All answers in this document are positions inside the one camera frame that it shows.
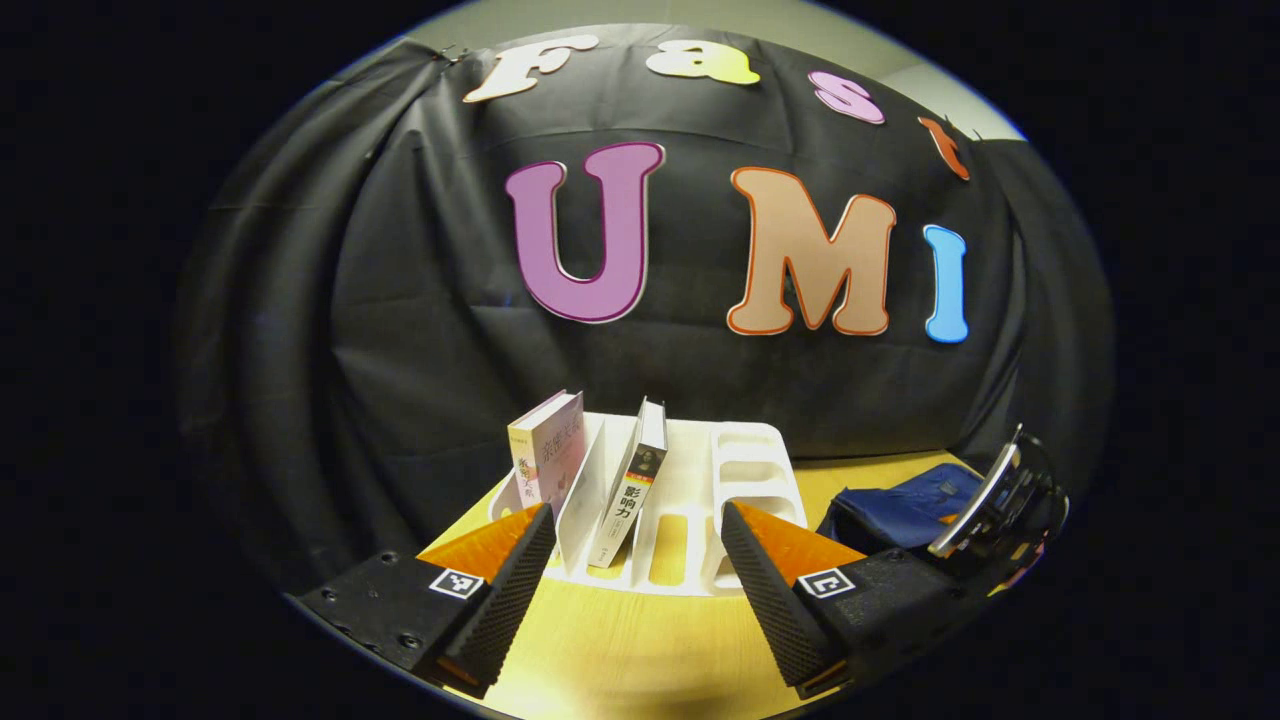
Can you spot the pink cover book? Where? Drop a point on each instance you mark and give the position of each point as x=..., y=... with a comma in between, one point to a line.
x=550, y=450

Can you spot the black backdrop cloth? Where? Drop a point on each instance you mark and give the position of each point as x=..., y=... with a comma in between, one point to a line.
x=400, y=350

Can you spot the white plastic bookshelf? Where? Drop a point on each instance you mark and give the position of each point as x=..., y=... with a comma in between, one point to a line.
x=750, y=470

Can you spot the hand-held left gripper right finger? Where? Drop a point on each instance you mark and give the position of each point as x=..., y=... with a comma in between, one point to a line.
x=770, y=600

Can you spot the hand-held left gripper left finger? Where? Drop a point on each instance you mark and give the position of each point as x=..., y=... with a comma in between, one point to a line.
x=510, y=600

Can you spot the blue schoolbag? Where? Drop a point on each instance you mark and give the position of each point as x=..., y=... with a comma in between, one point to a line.
x=900, y=510

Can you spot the face cover book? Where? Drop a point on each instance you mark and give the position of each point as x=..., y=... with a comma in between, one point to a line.
x=630, y=500

